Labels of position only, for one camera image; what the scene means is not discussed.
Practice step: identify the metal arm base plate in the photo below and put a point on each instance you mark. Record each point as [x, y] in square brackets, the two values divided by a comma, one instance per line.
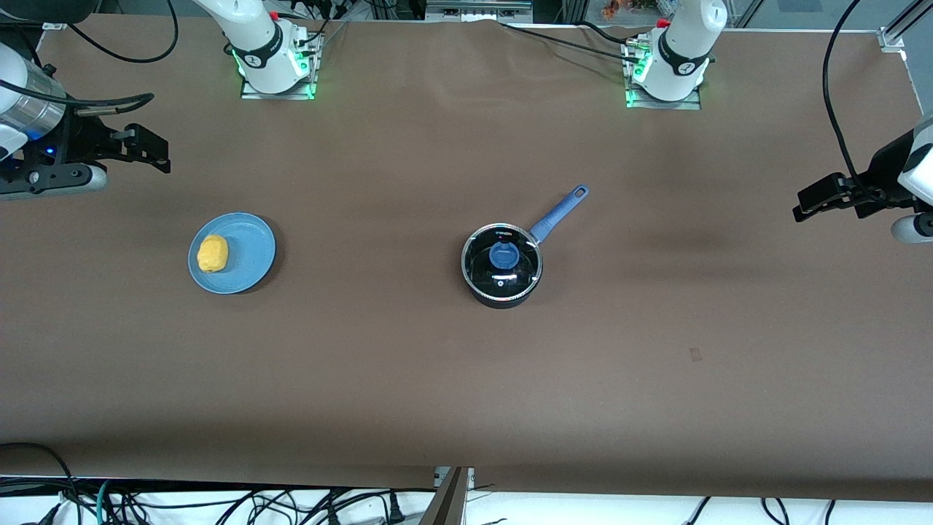
[280, 95]
[685, 105]

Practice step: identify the blue round plate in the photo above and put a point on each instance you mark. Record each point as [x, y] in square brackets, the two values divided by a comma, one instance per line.
[248, 248]

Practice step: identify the aluminium frame profile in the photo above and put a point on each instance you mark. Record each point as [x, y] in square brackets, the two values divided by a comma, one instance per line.
[900, 29]

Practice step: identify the yellow potato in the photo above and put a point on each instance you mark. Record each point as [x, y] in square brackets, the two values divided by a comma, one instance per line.
[213, 254]

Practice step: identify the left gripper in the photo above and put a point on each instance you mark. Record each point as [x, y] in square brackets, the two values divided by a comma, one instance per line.
[883, 173]

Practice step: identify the brown table cover sheet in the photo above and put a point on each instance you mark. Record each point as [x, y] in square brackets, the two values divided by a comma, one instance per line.
[408, 364]

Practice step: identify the glass lid with blue knob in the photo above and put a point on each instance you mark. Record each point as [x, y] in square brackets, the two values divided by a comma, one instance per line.
[485, 248]

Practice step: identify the metal table bracket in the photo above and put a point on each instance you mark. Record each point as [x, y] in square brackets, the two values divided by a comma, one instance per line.
[448, 503]

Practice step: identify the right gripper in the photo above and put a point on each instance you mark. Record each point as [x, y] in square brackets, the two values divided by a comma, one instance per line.
[82, 140]

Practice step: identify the grey metal device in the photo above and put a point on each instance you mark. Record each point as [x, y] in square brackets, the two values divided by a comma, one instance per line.
[477, 9]

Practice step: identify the orange object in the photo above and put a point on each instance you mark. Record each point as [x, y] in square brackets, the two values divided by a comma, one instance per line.
[611, 9]

